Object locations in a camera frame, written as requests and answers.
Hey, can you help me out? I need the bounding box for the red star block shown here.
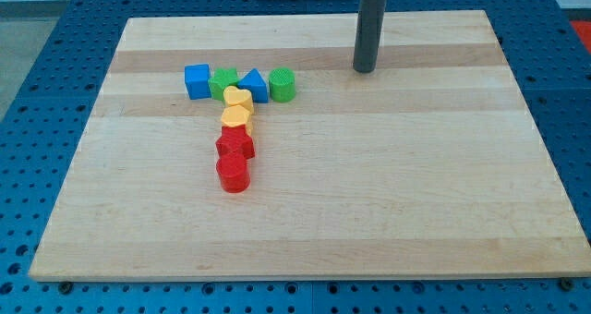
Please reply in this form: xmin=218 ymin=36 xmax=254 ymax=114
xmin=215 ymin=125 xmax=255 ymax=159

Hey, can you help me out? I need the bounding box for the green cylinder block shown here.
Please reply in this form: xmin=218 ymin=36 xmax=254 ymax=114
xmin=269 ymin=67 xmax=296 ymax=103

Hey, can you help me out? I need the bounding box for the red cylinder block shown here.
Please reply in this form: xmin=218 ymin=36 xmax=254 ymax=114
xmin=216 ymin=151 xmax=250 ymax=193

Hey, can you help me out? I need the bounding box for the yellow hexagon block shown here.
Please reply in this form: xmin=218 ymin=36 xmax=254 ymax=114
xmin=221 ymin=105 xmax=253 ymax=135

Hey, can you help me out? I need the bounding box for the yellow heart block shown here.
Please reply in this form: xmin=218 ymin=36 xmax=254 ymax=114
xmin=223 ymin=86 xmax=254 ymax=114

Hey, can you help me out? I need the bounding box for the blue triangle block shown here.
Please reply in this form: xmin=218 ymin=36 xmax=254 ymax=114
xmin=238 ymin=68 xmax=269 ymax=103

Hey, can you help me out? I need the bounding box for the green star block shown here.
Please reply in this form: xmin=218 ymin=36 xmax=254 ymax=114
xmin=208 ymin=67 xmax=239 ymax=101

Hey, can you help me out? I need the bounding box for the blue cube block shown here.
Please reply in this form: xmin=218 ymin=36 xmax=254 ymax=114
xmin=184 ymin=64 xmax=211 ymax=100

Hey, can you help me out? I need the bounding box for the wooden board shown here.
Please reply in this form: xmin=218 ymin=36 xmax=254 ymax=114
xmin=30 ymin=10 xmax=590 ymax=282

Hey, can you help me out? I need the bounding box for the grey cylindrical pointer rod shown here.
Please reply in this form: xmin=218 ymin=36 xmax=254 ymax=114
xmin=353 ymin=0 xmax=387 ymax=74

